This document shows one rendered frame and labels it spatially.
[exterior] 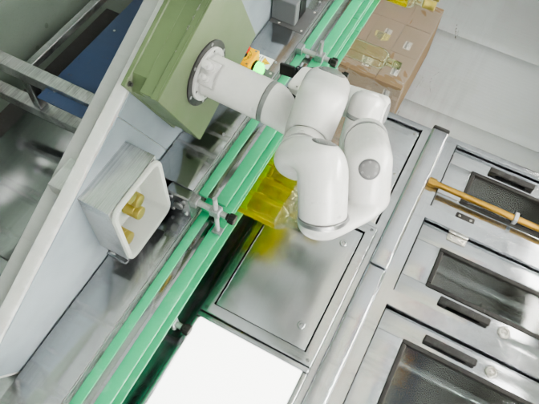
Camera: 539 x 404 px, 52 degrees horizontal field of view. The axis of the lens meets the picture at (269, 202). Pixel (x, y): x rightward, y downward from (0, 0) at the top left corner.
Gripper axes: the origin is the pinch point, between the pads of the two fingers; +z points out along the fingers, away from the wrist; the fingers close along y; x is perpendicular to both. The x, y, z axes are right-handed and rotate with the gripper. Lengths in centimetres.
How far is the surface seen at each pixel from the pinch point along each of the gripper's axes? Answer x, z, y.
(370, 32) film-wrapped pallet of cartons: 193, 78, -373
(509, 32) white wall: 248, -37, -551
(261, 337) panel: 55, -16, 36
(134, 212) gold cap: 19.5, 16.5, 39.2
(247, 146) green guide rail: 20.1, 5.1, 5.0
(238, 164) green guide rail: 21.4, 4.3, 11.2
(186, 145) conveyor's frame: 18.3, 18.1, 14.2
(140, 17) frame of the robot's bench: -15.9, 26.3, 14.8
